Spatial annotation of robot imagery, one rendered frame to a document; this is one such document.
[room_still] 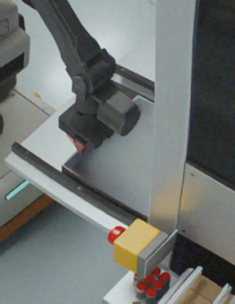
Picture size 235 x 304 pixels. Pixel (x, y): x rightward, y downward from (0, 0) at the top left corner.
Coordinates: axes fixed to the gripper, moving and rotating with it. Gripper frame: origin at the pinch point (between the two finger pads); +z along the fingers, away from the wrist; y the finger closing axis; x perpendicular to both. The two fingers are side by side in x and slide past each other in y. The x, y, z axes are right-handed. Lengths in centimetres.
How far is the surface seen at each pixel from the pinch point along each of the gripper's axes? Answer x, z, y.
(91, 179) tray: -2.8, 2.6, 5.0
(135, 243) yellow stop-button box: -19.5, -15.8, 25.9
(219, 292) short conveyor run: -13.7, -8.3, 43.1
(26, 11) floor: 115, 112, -123
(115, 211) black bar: -7.6, -0.7, 14.4
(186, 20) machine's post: -12, -61, 21
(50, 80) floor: 84, 105, -78
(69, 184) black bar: -7.8, 1.0, 3.1
